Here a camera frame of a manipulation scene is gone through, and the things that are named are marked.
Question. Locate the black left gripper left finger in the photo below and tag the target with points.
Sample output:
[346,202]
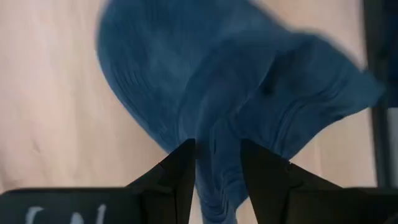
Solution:
[174,183]

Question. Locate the black frame post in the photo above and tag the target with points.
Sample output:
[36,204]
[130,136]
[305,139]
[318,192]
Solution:
[376,93]

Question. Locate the blue denim bucket hat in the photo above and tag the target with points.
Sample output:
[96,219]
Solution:
[224,87]

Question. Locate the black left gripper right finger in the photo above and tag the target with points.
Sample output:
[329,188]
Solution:
[270,183]

